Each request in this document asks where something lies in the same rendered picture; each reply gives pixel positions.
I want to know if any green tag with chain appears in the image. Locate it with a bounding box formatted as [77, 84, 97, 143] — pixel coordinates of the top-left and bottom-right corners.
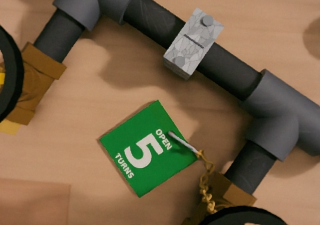
[99, 100, 217, 214]

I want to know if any dark grey pipe with metal clamp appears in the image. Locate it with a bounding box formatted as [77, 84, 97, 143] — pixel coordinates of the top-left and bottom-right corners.
[0, 0, 320, 225]

